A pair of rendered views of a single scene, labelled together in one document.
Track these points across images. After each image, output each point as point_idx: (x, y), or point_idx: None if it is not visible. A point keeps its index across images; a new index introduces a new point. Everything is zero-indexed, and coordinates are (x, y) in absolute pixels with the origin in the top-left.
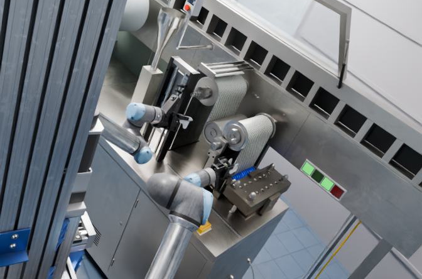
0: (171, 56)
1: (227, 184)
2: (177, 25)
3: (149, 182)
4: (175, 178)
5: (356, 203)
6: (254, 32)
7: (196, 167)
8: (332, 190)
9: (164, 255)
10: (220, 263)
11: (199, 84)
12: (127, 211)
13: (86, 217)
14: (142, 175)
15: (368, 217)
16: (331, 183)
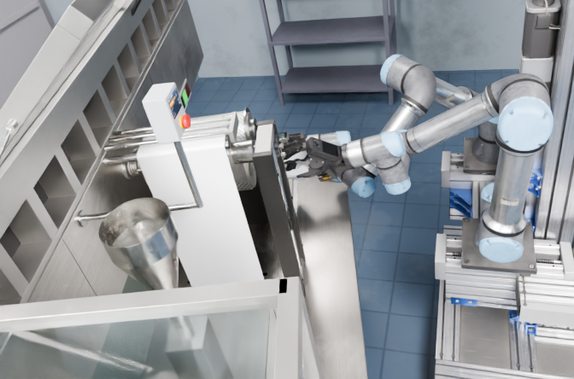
0: (272, 153)
1: None
2: (155, 211)
3: (433, 91)
4: (417, 67)
5: (189, 75)
6: (76, 99)
7: (252, 237)
8: (187, 94)
9: (443, 81)
10: None
11: (231, 164)
12: None
13: (438, 254)
14: (348, 241)
15: (193, 71)
16: (184, 91)
